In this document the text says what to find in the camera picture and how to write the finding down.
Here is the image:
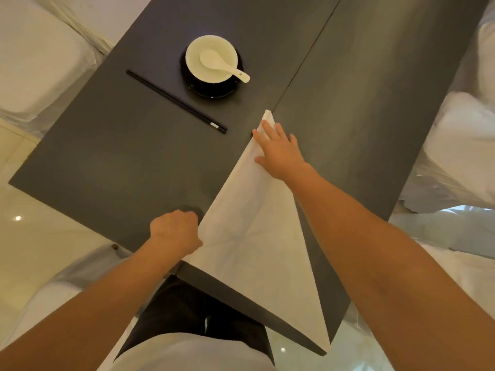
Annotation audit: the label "person's white shirt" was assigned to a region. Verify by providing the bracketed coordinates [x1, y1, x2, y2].
[97, 332, 277, 371]

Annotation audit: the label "person's right forearm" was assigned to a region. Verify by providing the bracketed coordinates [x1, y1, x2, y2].
[286, 164, 495, 371]

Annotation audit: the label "person's left hand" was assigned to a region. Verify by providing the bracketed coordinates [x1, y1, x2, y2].
[150, 209, 203, 256]

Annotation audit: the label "black round saucer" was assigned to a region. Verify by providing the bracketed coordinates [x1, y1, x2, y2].
[180, 50, 244, 99]

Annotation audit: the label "white ceramic bowl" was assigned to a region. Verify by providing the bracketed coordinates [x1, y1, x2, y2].
[185, 35, 239, 83]

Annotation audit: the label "white cloth napkin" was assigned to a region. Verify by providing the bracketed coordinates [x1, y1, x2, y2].
[182, 109, 332, 353]

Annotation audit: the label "white ceramic soup spoon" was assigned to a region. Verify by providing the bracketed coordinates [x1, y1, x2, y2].
[199, 49, 251, 84]

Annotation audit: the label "black chopstick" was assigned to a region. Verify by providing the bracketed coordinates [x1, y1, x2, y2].
[126, 71, 227, 134]
[126, 70, 228, 132]

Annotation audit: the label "person's right hand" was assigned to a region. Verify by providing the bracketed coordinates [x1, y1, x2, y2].
[252, 120, 316, 184]

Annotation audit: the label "person's black trousers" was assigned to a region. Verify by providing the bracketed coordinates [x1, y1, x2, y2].
[114, 274, 275, 366]

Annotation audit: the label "person's left forearm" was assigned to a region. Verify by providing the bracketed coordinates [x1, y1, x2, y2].
[0, 235, 184, 371]

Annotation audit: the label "white covered chair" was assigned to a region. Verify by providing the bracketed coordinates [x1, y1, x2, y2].
[342, 206, 495, 371]
[0, 0, 115, 138]
[399, 0, 495, 211]

